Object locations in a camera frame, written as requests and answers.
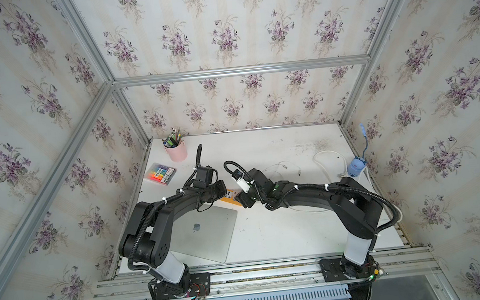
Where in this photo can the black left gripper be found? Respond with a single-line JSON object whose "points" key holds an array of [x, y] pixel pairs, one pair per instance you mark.
{"points": [[222, 190]]}

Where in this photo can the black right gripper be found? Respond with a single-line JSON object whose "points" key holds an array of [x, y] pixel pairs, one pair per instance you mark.
{"points": [[241, 198]]}

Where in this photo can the orange power strip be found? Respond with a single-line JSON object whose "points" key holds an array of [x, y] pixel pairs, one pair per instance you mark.
{"points": [[230, 201]]}

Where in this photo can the silver laptop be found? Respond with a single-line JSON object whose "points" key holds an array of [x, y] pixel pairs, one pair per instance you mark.
{"points": [[206, 235]]}

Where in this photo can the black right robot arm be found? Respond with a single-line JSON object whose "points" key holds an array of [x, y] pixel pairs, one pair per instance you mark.
{"points": [[363, 213]]}

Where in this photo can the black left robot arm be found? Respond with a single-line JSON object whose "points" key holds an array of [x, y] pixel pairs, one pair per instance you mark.
{"points": [[146, 240]]}

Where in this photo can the colourful marker box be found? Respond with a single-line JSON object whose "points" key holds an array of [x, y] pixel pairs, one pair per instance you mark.
{"points": [[160, 174]]}

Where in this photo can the pink pen cup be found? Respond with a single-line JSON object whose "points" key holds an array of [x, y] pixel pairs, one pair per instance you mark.
{"points": [[178, 153]]}

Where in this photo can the pens in cup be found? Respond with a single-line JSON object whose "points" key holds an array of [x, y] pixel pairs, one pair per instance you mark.
{"points": [[173, 140]]}

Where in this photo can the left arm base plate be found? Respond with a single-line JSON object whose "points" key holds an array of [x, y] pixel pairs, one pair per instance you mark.
{"points": [[192, 285]]}

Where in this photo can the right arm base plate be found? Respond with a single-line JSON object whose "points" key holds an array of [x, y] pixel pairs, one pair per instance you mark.
{"points": [[339, 269]]}

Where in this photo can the aluminium mounting rail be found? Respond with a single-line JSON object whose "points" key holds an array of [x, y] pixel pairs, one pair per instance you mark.
{"points": [[271, 275]]}

